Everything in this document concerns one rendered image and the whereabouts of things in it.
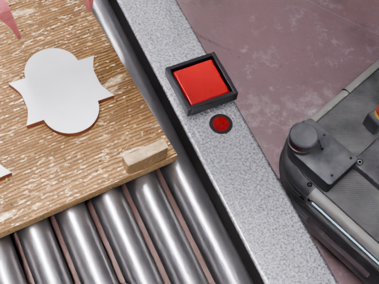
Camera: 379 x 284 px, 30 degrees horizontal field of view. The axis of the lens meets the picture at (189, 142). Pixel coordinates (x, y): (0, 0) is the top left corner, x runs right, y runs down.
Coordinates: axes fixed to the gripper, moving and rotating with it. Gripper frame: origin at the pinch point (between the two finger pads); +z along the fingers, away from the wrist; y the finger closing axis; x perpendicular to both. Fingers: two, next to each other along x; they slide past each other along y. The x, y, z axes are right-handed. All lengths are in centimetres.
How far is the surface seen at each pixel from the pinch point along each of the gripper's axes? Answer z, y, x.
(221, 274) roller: 17.4, -5.1, 34.5
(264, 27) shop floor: 93, -75, -72
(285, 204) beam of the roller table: 17.2, -17.0, 29.8
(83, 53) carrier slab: 7.6, -2.7, 0.1
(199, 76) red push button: 11.1, -15.7, 9.1
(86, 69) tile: 7.3, -1.7, 3.5
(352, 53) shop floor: 98, -95, -53
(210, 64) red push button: 11.0, -18.0, 8.0
